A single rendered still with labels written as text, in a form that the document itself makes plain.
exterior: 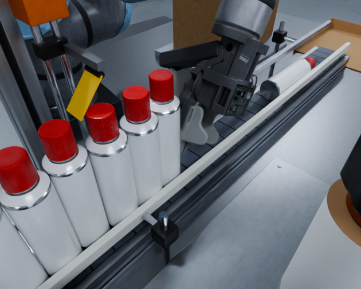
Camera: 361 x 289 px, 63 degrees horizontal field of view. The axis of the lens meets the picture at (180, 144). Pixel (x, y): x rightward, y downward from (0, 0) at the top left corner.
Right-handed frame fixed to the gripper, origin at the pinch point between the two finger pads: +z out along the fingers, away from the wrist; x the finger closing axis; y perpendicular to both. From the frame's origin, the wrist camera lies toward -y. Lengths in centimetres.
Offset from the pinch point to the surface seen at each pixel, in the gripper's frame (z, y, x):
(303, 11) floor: -107, -131, 374
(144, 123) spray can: -5.2, 2.5, -13.9
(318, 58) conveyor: -25, 0, 55
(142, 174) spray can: 2.8, 2.8, -10.8
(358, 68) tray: -28, 9, 68
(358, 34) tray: -42, -1, 93
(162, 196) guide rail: 6.3, 4.7, -6.9
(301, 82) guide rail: -17.0, 4.6, 33.5
